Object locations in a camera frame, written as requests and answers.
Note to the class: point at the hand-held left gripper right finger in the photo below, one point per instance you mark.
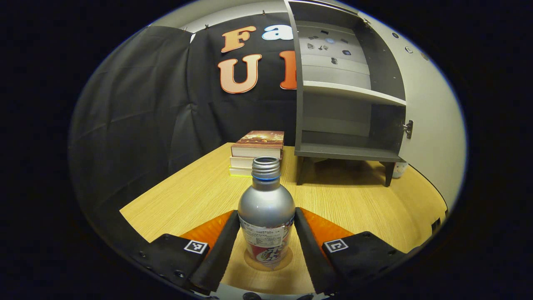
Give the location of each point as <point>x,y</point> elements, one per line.
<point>310,254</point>

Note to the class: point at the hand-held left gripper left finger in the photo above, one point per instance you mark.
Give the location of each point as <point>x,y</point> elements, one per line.
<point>220,254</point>

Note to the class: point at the silver bottle with red label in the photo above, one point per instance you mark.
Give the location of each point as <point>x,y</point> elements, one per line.
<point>266,208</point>

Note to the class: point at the dark grey cabinet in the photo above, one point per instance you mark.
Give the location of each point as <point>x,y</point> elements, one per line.
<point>333,152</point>

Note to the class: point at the white cabinet door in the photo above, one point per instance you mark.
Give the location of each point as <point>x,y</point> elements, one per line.
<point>433,125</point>

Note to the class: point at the metal door hinge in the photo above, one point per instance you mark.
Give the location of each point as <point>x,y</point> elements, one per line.
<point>408,129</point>

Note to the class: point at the white cabinet shelf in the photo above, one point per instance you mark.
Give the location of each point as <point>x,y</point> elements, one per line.
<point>354,92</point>

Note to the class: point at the yellow book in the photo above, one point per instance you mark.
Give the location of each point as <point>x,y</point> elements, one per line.
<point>238,171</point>

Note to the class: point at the thick red book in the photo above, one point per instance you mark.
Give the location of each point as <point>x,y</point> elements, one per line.
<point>240,162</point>

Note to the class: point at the book with brown cover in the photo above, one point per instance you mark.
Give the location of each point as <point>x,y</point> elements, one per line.
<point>258,141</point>

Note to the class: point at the small white spotted object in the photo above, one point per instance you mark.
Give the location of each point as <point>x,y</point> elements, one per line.
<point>400,170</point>

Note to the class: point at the row of black cloth clips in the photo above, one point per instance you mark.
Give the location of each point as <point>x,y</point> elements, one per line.
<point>206,26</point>

